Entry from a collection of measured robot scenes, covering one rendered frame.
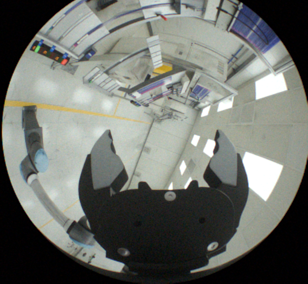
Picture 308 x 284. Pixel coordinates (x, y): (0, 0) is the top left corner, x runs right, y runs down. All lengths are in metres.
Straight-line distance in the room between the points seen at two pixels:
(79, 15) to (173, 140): 7.79
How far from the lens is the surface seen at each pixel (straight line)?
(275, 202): 1.80
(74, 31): 0.53
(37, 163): 0.59
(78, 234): 0.51
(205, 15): 0.64
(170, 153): 7.92
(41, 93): 1.28
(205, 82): 1.33
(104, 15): 0.87
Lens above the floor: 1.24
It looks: 6 degrees down
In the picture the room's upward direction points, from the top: 112 degrees clockwise
